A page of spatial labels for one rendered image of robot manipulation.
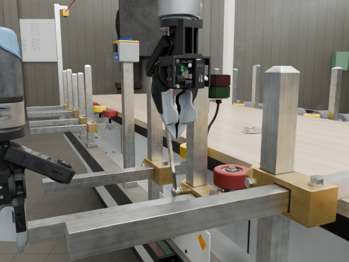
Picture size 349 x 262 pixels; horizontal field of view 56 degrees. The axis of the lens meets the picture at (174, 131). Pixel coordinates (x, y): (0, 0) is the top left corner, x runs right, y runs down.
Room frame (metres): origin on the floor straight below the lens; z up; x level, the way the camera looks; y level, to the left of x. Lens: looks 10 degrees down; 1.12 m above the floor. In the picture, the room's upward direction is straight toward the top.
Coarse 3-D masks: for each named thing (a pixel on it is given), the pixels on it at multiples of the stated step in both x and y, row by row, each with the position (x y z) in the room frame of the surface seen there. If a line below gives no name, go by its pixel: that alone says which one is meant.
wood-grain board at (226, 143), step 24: (96, 96) 3.01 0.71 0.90; (120, 96) 3.01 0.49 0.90; (144, 96) 3.01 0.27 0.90; (144, 120) 1.49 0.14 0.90; (216, 120) 1.49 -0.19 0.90; (240, 120) 1.49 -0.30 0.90; (312, 120) 1.49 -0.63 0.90; (216, 144) 0.98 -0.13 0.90; (240, 144) 0.98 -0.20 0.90; (312, 144) 0.98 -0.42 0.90; (336, 144) 0.98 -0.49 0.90; (312, 168) 0.72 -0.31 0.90; (336, 168) 0.72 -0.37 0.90
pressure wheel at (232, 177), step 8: (216, 168) 0.70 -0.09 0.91; (224, 168) 0.71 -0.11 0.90; (232, 168) 0.69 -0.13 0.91; (240, 168) 0.71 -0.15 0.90; (248, 168) 0.70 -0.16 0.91; (216, 176) 0.68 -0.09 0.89; (224, 176) 0.67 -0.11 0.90; (232, 176) 0.66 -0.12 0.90; (240, 176) 0.66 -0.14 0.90; (216, 184) 0.68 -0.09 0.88; (224, 184) 0.67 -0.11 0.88; (232, 184) 0.66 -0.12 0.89; (240, 184) 0.66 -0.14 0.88
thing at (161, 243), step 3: (162, 240) 0.77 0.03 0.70; (159, 243) 0.75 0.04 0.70; (162, 243) 0.75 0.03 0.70; (165, 243) 0.75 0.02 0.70; (162, 246) 0.74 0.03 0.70; (165, 246) 0.74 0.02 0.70; (162, 249) 0.73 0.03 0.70; (165, 249) 0.72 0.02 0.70; (168, 249) 0.72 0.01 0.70; (165, 252) 0.71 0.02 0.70; (168, 252) 0.71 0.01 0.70; (171, 252) 0.71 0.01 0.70
